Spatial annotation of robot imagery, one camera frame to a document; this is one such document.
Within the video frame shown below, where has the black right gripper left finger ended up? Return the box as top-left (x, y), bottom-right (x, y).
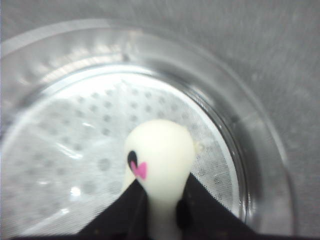
top-left (11, 180), bottom-right (150, 240)

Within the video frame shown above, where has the stainless steel steamer pot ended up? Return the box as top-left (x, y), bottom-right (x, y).
top-left (0, 19), bottom-right (296, 240)

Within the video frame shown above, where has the panda bun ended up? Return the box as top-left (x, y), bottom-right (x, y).
top-left (122, 119), bottom-right (197, 240)

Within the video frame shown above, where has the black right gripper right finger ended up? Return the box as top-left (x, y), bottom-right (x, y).
top-left (175, 174), bottom-right (263, 240)

